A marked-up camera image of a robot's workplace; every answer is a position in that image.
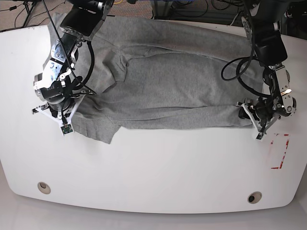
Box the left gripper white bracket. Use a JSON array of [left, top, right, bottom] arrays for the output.
[[236, 100, 280, 140]]

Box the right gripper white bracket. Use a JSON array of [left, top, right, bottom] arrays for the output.
[[31, 94, 86, 133]]

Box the grey t-shirt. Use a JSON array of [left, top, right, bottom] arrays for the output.
[[47, 11, 271, 145]]

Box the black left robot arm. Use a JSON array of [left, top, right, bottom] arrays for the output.
[[236, 0, 296, 140]]

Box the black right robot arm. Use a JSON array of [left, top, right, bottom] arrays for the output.
[[32, 0, 114, 135]]

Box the red tape rectangle marking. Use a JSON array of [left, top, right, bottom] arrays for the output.
[[268, 133, 290, 170]]

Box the black tripod stand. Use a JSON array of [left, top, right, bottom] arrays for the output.
[[14, 0, 42, 29]]

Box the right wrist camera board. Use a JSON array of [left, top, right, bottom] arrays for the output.
[[60, 124, 73, 136]]

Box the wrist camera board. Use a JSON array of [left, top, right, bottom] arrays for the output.
[[256, 133, 264, 141], [60, 124, 73, 136]]

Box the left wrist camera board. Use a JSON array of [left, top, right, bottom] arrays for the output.
[[256, 133, 264, 141]]

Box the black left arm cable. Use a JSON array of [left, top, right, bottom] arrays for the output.
[[221, 0, 272, 99]]

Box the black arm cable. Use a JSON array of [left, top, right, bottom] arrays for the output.
[[221, 0, 272, 99], [42, 0, 98, 96]]

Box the left table cable grommet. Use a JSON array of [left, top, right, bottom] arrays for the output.
[[37, 182, 51, 195]]

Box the table cable grommet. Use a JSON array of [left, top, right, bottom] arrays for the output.
[[248, 191, 262, 204], [37, 182, 51, 195]]

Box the right table cable grommet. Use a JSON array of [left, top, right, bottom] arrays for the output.
[[248, 191, 262, 204]]

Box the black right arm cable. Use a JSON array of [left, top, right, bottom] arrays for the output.
[[42, 0, 98, 96]]

